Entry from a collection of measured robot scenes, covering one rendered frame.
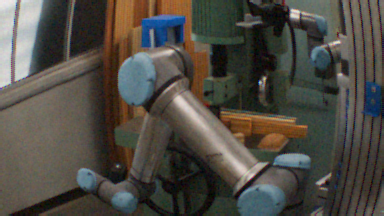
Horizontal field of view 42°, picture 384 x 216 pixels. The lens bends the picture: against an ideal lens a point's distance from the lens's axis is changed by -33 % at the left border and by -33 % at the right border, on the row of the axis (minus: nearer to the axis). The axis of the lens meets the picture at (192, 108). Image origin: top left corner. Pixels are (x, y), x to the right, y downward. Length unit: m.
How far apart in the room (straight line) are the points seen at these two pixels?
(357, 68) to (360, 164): 0.29
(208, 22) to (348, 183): 0.90
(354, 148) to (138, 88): 0.61
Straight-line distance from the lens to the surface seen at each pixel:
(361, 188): 1.69
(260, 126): 2.34
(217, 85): 2.32
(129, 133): 2.38
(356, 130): 1.65
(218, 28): 2.25
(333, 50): 1.96
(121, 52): 3.70
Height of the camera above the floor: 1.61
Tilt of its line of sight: 15 degrees down
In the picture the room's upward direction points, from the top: straight up
